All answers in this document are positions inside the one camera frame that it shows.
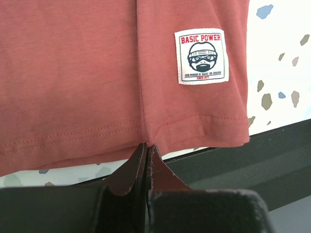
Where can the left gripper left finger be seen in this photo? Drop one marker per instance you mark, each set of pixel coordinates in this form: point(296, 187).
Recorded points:
point(124, 200)

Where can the red tank top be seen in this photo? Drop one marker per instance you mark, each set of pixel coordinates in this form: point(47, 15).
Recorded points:
point(87, 81)

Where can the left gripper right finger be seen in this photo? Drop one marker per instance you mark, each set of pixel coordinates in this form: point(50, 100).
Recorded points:
point(160, 176)

